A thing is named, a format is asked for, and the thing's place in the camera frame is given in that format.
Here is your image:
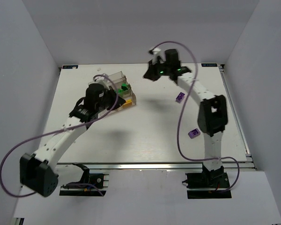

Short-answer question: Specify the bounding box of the blue label sticker left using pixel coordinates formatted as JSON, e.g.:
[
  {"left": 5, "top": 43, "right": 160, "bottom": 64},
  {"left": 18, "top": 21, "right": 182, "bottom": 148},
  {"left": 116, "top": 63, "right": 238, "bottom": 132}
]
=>
[{"left": 62, "top": 65, "right": 78, "bottom": 69}]

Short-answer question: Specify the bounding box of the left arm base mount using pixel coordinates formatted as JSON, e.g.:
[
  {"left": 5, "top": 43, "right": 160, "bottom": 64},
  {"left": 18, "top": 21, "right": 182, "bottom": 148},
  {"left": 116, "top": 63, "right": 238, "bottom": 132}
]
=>
[{"left": 56, "top": 163, "right": 109, "bottom": 197}]

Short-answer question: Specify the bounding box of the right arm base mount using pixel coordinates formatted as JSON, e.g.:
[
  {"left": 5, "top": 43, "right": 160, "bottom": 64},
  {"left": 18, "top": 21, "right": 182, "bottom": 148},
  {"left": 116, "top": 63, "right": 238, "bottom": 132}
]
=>
[{"left": 182, "top": 173, "right": 232, "bottom": 199}]

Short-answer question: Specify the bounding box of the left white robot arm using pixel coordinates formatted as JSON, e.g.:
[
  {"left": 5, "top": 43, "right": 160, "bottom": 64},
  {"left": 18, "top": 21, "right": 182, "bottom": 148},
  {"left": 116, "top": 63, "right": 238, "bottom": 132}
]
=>
[{"left": 20, "top": 82, "right": 126, "bottom": 197}]

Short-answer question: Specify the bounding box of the small green lego cube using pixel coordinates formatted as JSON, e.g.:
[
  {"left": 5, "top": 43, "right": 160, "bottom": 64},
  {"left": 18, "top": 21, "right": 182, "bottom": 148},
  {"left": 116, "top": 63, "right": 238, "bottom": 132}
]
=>
[{"left": 121, "top": 83, "right": 128, "bottom": 92}]

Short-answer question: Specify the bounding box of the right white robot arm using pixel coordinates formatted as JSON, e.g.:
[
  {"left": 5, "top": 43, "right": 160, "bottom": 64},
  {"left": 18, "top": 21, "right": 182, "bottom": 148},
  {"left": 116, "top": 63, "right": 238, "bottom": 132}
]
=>
[{"left": 143, "top": 47, "right": 228, "bottom": 179}]

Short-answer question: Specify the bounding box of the yellow long lego brick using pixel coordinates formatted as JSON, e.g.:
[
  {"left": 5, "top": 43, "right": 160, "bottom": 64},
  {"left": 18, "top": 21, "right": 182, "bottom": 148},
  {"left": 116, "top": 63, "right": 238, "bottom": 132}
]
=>
[{"left": 123, "top": 99, "right": 133, "bottom": 108}]

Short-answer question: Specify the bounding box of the blue label sticker right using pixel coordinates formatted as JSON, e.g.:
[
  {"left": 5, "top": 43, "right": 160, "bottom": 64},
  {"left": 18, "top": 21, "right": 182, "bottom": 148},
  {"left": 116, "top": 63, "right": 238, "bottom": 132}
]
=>
[{"left": 201, "top": 63, "right": 218, "bottom": 67}]

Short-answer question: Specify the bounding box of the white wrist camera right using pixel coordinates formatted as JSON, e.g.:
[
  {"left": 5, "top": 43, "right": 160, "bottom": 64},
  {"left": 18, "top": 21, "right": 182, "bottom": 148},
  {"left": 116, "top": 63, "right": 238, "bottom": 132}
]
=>
[{"left": 148, "top": 47, "right": 164, "bottom": 65}]

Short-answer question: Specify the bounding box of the blue label sticker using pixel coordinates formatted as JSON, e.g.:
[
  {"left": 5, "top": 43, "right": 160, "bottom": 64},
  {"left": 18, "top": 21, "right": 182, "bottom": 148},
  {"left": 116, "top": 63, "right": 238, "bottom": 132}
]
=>
[
  {"left": 201, "top": 63, "right": 218, "bottom": 67},
  {"left": 62, "top": 65, "right": 78, "bottom": 69}
]

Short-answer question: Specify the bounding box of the clear tiered plastic organizer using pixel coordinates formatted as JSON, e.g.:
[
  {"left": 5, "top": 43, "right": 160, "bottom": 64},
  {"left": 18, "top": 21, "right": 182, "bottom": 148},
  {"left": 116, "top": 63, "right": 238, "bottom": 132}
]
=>
[{"left": 83, "top": 71, "right": 136, "bottom": 117}]

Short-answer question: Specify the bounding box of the purple lego brick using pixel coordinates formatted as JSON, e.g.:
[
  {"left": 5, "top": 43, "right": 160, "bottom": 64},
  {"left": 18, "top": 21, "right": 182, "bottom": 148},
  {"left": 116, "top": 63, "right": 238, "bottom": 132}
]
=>
[
  {"left": 175, "top": 92, "right": 185, "bottom": 103},
  {"left": 188, "top": 128, "right": 200, "bottom": 139}
]

